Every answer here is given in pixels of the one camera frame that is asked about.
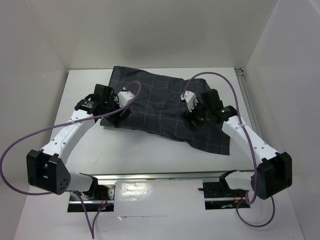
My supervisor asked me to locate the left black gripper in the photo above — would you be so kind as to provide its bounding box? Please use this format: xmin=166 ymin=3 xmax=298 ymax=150
xmin=103 ymin=93 xmax=132 ymax=128

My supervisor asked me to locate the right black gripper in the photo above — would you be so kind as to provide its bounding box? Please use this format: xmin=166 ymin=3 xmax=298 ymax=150
xmin=180 ymin=96 xmax=211 ymax=132

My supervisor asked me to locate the dark grey checked pillowcase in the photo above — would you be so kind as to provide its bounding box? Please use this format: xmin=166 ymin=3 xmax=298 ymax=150
xmin=108 ymin=66 xmax=230 ymax=156

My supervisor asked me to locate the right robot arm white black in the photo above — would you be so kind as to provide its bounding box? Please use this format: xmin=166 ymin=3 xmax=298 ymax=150
xmin=180 ymin=89 xmax=293 ymax=200

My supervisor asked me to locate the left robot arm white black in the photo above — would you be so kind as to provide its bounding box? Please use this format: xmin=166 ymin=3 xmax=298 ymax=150
xmin=26 ymin=84 xmax=135 ymax=200

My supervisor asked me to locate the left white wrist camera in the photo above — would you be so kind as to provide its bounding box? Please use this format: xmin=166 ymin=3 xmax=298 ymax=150
xmin=116 ymin=88 xmax=135 ymax=108

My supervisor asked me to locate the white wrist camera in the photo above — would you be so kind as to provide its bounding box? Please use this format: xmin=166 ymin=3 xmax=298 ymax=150
xmin=116 ymin=88 xmax=135 ymax=108
xmin=180 ymin=90 xmax=199 ymax=113

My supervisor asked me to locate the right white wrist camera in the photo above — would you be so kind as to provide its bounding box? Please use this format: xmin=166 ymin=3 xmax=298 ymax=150
xmin=180 ymin=90 xmax=199 ymax=113

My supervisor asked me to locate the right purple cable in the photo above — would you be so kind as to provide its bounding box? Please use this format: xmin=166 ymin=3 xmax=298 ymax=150
xmin=183 ymin=71 xmax=277 ymax=228

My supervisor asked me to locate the purple cable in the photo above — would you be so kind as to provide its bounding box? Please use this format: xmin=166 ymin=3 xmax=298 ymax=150
xmin=183 ymin=71 xmax=277 ymax=228
xmin=0 ymin=81 xmax=142 ymax=240

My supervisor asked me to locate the right side aluminium rail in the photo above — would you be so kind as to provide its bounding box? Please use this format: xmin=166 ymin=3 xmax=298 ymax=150
xmin=234 ymin=67 xmax=275 ymax=178

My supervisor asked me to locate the aluminium rail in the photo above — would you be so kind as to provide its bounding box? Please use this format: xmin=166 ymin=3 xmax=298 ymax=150
xmin=234 ymin=67 xmax=275 ymax=178
xmin=90 ymin=171 xmax=223 ymax=181

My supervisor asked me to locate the front aluminium rail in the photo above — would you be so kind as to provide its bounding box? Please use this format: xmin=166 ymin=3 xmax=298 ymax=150
xmin=90 ymin=171 xmax=223 ymax=181

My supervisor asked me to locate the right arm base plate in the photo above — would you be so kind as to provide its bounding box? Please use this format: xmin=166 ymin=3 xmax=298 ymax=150
xmin=198 ymin=181 xmax=246 ymax=210

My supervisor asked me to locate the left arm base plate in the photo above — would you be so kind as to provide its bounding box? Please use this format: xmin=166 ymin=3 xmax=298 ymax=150
xmin=67 ymin=179 xmax=116 ymax=213

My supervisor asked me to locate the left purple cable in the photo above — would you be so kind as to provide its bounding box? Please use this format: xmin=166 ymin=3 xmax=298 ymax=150
xmin=0 ymin=81 xmax=142 ymax=240

